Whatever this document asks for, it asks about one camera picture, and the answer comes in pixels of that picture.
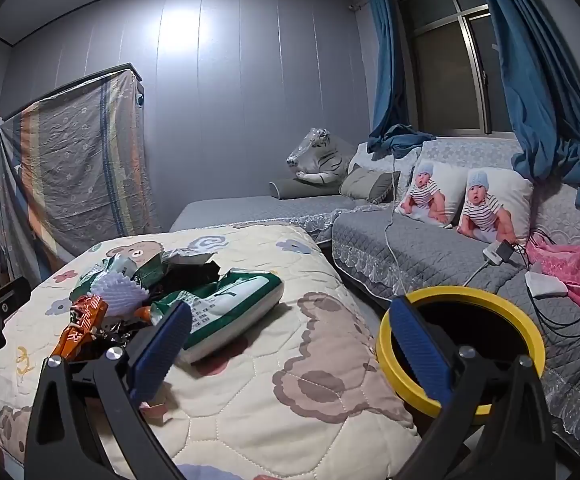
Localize yellow rimmed black bin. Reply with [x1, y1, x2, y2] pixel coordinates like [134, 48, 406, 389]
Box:
[376, 286, 547, 417]

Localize grey bolster pillow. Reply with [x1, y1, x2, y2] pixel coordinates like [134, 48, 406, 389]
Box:
[269, 177, 341, 201]

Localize striped cloth covered wardrobe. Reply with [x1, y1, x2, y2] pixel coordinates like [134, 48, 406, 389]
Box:
[0, 62, 163, 268]

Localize orange snack wrapper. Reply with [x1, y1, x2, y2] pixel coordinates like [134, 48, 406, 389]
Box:
[52, 294, 108, 361]

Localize white power cable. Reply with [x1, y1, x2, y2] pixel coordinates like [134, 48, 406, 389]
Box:
[384, 152, 486, 296]

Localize cartoon bear printed blanket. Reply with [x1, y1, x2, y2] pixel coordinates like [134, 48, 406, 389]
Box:
[0, 224, 423, 480]

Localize green white milk carton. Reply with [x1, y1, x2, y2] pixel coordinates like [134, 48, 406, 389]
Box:
[177, 267, 285, 365]
[72, 252, 221, 306]

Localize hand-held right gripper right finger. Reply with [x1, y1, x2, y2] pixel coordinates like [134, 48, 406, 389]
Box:
[387, 296, 556, 480]

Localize grey square cushion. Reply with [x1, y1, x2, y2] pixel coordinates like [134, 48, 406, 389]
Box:
[339, 164, 401, 205]

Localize white power strip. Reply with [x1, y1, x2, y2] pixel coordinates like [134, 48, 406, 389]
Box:
[481, 241, 508, 265]

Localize metal framed window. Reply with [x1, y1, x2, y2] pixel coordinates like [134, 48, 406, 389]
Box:
[395, 0, 516, 136]

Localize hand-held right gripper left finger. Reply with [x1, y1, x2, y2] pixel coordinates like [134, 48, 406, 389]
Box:
[24, 301, 193, 480]

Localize blue curtain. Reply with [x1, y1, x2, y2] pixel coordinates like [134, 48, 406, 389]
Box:
[471, 0, 580, 211]
[366, 0, 438, 161]

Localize white tissue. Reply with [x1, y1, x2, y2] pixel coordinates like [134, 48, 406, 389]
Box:
[524, 266, 569, 297]

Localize baby print pillow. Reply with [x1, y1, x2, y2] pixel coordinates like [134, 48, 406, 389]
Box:
[395, 159, 471, 228]
[456, 167, 535, 246]

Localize white tiger plush toy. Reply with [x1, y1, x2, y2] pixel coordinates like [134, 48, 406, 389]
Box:
[286, 127, 357, 185]

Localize small pink packet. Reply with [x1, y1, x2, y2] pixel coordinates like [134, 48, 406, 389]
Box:
[140, 400, 171, 423]

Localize black cables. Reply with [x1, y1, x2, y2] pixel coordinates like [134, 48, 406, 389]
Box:
[522, 230, 580, 341]

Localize pink cloth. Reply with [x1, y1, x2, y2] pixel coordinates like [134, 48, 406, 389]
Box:
[526, 227, 580, 326]

